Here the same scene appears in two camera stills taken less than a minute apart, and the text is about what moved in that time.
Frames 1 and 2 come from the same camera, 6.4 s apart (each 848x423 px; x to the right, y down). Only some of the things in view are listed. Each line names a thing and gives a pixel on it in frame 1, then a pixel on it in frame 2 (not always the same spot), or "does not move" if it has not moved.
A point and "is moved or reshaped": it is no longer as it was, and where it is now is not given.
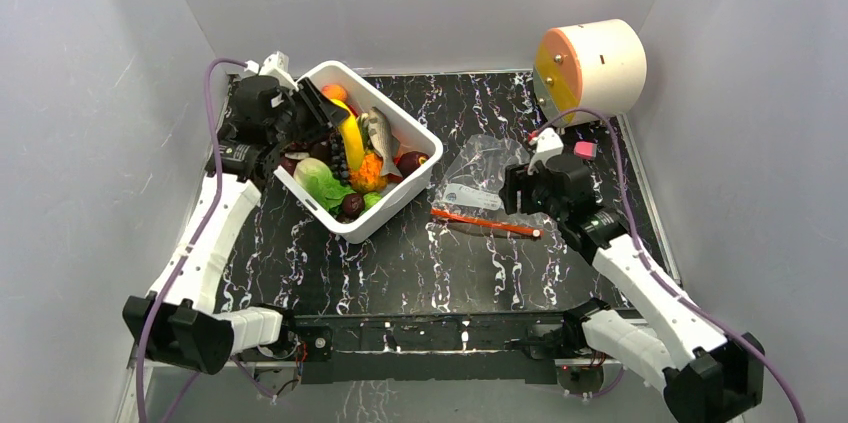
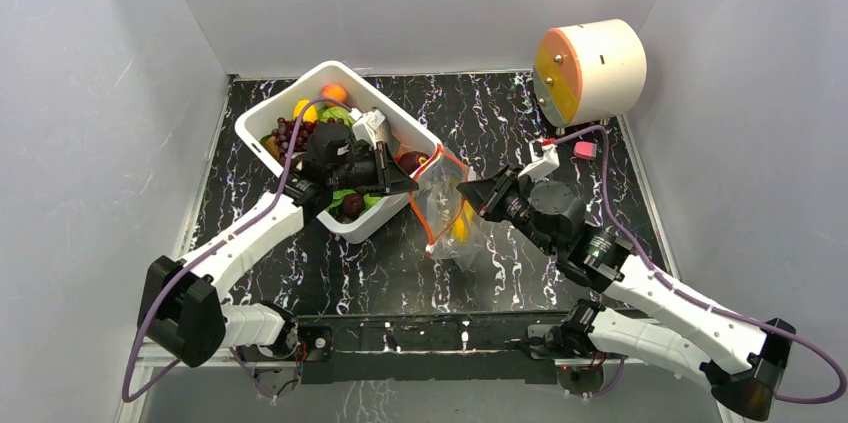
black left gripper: x=324 y=114 -> x=389 y=178
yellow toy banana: x=352 y=136 is moved or reshaped
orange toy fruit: x=334 y=91 does not move
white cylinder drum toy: x=599 y=65 does not move
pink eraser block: x=585 y=149 does not move
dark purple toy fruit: x=409 y=161 does not move
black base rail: x=388 y=348 does not move
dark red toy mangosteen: x=353 y=204 does not move
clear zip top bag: x=469 y=182 is moved or reshaped
